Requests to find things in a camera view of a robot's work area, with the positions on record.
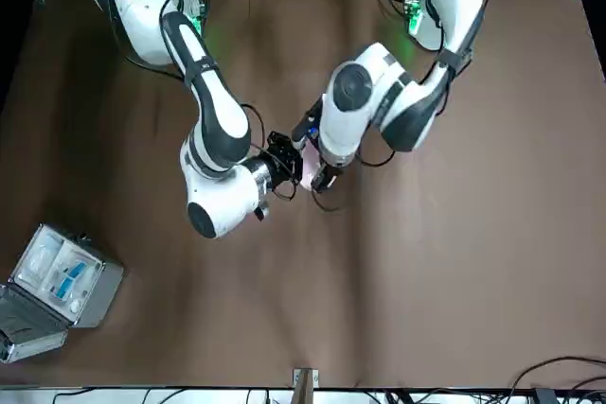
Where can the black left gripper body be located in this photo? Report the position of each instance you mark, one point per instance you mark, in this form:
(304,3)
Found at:
(326,178)

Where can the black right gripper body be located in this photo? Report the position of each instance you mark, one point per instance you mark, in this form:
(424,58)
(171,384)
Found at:
(280,170)

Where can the pink bowl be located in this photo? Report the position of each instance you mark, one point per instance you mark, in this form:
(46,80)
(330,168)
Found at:
(310,170)

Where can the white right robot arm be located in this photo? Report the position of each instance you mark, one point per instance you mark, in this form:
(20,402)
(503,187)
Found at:
(213,106)

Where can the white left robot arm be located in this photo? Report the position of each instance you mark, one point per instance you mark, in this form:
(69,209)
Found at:
(350,115)

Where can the silver metal case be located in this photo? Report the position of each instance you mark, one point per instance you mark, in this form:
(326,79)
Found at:
(101,290)

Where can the blue white packet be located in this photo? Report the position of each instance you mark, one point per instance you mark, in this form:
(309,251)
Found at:
(78,270)

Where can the aluminium frame post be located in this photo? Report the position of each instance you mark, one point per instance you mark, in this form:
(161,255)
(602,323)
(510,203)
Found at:
(305,387)

